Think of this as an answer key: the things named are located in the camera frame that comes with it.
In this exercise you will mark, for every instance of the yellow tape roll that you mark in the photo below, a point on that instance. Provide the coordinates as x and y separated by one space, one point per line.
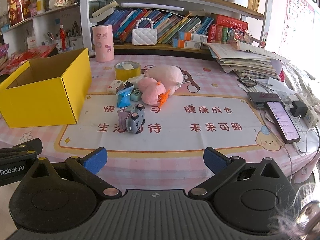
127 69

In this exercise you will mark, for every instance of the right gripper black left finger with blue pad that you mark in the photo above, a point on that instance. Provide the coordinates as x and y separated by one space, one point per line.
84 170

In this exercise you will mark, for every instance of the small black phone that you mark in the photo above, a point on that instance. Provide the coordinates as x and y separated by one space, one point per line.
247 82

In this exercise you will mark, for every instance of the white bookshelf frame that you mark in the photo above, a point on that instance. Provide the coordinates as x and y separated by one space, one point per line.
213 6

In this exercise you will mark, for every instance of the small pink plush chick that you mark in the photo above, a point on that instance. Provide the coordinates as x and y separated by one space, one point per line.
153 92

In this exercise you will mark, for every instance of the red dictionary book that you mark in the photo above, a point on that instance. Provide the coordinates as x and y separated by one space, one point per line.
229 22

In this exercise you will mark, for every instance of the grey toy car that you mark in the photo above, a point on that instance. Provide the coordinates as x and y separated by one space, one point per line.
132 118

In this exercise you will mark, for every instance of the black plug adapter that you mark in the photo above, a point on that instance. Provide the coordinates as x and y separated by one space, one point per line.
299 108

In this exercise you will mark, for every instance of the pink cylindrical pen holder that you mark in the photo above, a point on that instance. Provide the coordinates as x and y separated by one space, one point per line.
103 43

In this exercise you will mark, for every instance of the smartphone with lit screen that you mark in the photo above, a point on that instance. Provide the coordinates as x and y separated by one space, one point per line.
282 121

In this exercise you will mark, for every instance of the red hanging tassel doll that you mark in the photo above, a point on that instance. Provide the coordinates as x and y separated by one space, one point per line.
63 38

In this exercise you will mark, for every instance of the stack of papers and workbooks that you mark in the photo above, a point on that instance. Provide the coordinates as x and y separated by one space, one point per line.
247 60

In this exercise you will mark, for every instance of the white quilted pearl handbag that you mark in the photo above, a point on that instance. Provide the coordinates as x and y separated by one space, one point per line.
144 36

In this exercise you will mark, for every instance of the orange blue white box upper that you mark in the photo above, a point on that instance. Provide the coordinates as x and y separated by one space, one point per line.
192 37

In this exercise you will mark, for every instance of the small white card box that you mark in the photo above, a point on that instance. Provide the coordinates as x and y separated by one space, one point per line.
115 87

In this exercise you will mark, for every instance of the large pink plush pig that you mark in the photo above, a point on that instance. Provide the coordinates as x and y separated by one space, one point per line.
170 76

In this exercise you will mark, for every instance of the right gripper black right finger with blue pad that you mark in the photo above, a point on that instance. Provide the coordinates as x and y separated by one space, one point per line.
225 169

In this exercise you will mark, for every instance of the orange blue white box lower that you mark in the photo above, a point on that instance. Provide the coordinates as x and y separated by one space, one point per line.
185 44

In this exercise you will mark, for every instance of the row of books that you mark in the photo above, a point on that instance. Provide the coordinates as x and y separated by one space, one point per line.
169 25

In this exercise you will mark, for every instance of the white power strip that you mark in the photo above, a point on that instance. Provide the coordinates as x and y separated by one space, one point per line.
311 117

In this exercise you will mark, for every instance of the white pen organizer box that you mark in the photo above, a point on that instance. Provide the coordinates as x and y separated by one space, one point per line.
74 38

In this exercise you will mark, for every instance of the white usb charger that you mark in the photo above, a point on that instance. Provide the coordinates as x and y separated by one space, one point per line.
135 80

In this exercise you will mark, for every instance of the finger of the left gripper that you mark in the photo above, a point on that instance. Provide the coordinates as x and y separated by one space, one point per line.
31 145

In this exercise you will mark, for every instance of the blue paper toy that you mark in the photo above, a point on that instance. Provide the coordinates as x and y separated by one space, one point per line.
124 95

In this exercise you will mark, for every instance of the yellow cardboard box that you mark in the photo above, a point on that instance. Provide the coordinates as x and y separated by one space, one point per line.
47 91

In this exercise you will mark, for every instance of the black power bank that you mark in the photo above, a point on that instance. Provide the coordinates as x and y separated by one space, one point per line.
259 99

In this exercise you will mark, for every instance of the red festive gift bag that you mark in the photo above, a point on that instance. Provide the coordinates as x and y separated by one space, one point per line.
18 10

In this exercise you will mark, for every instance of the pink cartoon desk mat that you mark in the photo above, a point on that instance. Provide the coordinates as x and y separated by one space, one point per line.
210 110

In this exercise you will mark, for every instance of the red patterned paper pile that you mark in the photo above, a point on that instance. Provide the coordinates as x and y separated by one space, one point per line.
17 59

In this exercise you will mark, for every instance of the orange blue white box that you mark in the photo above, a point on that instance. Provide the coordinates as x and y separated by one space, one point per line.
192 37
185 44

